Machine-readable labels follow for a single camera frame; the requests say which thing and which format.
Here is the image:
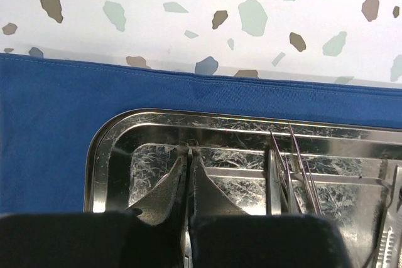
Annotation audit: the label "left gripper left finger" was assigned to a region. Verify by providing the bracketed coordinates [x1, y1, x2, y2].
[1, 156, 188, 267]

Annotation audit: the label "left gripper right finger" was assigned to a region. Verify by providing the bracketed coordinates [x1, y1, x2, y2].
[190, 155, 352, 267]

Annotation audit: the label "steel instrument tray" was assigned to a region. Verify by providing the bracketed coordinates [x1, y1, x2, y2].
[84, 109, 401, 267]

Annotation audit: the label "blue cloth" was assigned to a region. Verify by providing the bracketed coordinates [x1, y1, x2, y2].
[1, 54, 401, 213]

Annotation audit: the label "large steel scissors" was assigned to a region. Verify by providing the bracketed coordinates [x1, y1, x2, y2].
[184, 148, 194, 268]

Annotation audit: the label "steel forceps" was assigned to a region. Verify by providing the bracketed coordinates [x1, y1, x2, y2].
[269, 124, 323, 215]

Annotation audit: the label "steel tweezers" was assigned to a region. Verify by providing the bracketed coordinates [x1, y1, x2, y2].
[368, 165, 401, 268]

